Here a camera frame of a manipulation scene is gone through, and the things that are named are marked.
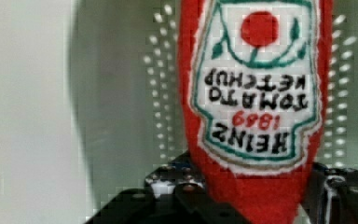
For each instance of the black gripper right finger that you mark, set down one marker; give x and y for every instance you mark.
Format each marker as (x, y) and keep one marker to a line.
(331, 196)

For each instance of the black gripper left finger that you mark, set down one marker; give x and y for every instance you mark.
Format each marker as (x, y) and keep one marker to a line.
(175, 193)

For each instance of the red plush ketchup bottle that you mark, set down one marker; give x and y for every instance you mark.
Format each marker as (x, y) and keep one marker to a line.
(253, 83)

